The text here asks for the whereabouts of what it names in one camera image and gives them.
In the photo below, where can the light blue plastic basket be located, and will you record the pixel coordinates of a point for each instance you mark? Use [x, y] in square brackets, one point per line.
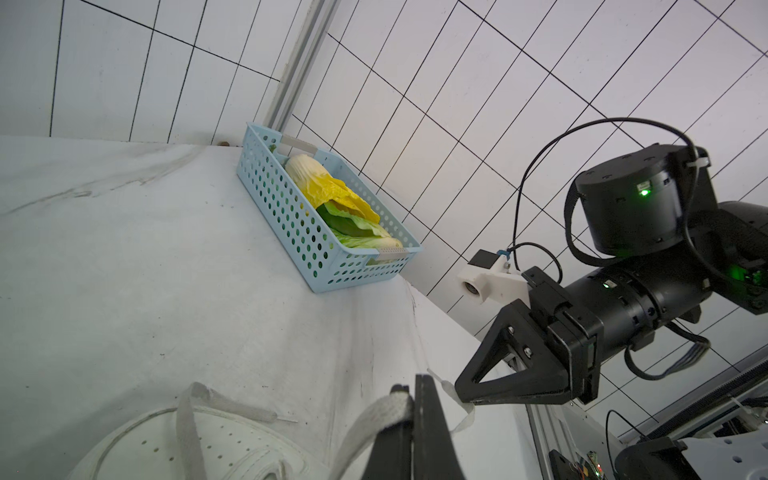
[324, 262]

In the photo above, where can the green lettuce toy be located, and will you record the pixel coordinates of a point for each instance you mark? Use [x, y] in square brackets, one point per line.
[356, 232]

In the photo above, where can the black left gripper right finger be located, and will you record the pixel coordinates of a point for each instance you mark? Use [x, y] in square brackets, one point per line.
[434, 456]

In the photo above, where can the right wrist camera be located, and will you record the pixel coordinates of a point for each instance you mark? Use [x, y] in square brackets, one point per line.
[491, 276]

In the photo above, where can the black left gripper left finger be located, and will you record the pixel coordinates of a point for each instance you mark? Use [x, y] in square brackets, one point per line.
[391, 453]

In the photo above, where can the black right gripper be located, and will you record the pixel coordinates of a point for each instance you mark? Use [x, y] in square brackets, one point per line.
[548, 354]

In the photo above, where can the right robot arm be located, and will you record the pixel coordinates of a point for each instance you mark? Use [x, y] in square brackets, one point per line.
[665, 244]

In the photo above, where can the white sneaker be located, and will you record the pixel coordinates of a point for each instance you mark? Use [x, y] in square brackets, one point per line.
[205, 436]

